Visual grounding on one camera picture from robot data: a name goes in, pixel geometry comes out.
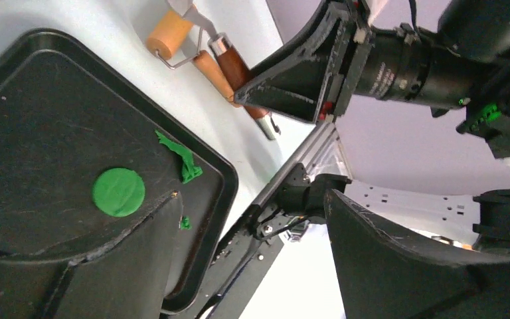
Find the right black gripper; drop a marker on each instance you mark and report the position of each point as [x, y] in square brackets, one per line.
[315, 74]

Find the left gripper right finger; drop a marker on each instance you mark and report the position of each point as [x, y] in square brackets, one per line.
[385, 270]

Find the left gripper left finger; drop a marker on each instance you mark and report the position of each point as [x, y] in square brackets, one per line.
[123, 276]

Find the metal scraper with wooden handle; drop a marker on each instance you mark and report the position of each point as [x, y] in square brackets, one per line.
[232, 65]

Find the green dough piece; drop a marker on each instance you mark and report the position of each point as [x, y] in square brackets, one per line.
[118, 192]

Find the wooden dough roller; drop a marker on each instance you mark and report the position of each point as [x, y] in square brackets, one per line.
[167, 42]

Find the black plastic tray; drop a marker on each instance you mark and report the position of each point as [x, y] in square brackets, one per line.
[66, 117]

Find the small green dough scrap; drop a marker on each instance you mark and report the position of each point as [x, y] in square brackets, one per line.
[185, 223]

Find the green dough scrap right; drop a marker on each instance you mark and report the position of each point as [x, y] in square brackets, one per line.
[189, 169]

